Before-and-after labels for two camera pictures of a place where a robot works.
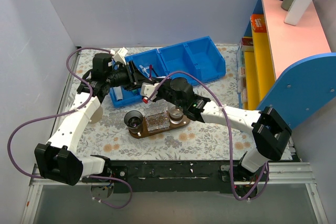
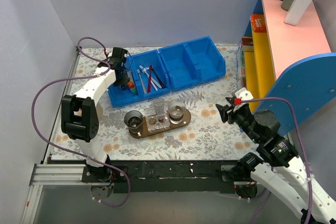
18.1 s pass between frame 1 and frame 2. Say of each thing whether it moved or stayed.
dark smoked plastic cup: stayed
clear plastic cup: stayed
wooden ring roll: stayed
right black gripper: moved
